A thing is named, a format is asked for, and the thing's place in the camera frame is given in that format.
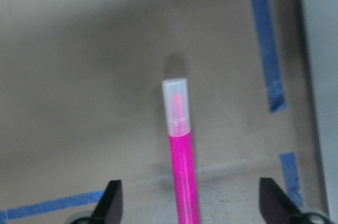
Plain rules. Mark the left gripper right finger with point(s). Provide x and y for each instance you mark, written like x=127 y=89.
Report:
x=276 y=207

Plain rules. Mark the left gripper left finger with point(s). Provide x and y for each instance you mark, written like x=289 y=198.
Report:
x=109 y=209

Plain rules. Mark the pink marker pen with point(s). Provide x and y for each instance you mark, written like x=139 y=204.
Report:
x=177 y=114

